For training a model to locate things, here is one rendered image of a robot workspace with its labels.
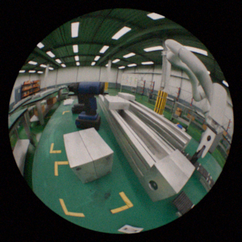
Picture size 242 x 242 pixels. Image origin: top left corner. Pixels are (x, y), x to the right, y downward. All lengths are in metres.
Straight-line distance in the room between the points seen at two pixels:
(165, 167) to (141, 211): 0.14
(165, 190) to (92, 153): 0.16
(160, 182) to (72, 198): 0.21
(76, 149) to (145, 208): 0.22
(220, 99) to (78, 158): 0.40
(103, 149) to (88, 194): 0.13
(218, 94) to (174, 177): 0.28
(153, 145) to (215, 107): 0.27
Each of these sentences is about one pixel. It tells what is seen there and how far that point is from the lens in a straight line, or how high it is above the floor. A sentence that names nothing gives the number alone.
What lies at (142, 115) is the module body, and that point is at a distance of 0.47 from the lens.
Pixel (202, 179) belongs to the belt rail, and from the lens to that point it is 0.42.
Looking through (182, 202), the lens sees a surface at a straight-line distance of 0.26.
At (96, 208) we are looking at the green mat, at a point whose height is 0.78.
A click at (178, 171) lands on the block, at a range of 0.18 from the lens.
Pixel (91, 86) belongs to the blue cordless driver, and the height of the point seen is 0.98.
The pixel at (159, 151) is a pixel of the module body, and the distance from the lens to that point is 0.24.
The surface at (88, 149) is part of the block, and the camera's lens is 0.16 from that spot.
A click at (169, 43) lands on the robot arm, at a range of 0.47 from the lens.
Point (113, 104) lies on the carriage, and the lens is 0.39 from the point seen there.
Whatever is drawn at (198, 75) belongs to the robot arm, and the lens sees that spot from 0.35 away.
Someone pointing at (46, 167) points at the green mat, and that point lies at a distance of 0.30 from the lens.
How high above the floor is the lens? 0.99
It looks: 26 degrees down
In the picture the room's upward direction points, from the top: 9 degrees clockwise
